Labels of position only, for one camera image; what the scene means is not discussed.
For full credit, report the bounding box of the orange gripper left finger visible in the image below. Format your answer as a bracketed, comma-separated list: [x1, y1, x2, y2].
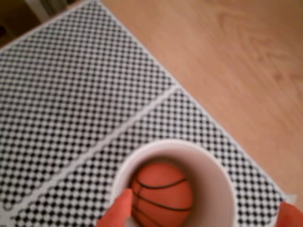
[96, 188, 134, 227]

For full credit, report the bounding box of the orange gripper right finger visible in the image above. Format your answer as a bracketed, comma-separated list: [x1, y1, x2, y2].
[276, 201, 303, 227]

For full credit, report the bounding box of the small orange basketball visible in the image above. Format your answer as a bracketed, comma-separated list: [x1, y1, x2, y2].
[129, 162, 194, 227]

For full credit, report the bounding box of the white paper cup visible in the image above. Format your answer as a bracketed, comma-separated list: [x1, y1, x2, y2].
[110, 139, 238, 227]

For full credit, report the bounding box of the black white checkerboard sheet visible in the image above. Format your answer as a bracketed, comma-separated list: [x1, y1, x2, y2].
[10, 87, 297, 227]
[0, 0, 178, 213]

